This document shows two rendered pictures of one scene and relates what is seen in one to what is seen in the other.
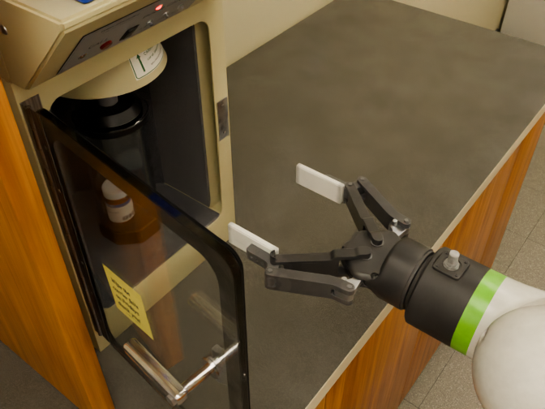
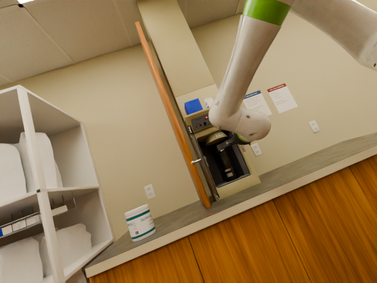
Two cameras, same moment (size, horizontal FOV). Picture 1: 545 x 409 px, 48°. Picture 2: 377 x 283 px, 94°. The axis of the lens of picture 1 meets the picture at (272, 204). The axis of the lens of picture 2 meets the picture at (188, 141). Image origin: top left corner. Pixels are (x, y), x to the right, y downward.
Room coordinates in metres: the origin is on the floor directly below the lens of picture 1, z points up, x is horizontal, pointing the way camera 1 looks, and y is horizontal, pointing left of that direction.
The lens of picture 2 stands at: (-0.30, -0.58, 1.13)
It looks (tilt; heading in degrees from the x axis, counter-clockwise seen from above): 12 degrees up; 47
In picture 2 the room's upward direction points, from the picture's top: 22 degrees counter-clockwise
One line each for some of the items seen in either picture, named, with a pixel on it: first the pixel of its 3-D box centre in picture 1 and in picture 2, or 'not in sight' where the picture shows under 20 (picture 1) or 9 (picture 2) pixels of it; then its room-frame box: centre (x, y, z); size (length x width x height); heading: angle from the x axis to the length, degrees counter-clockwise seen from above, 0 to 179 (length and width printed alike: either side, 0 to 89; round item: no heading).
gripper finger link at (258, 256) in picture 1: (261, 264); not in sight; (0.45, 0.01, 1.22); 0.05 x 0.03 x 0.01; 53
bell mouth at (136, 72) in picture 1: (96, 45); (215, 137); (0.73, 0.23, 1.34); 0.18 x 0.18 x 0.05
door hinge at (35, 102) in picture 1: (74, 234); (203, 163); (0.53, 0.25, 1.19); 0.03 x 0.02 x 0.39; 142
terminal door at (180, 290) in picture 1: (150, 310); (202, 162); (0.42, 0.13, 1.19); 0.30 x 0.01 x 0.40; 45
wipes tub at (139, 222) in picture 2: not in sight; (140, 222); (0.09, 0.43, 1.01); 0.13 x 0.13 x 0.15
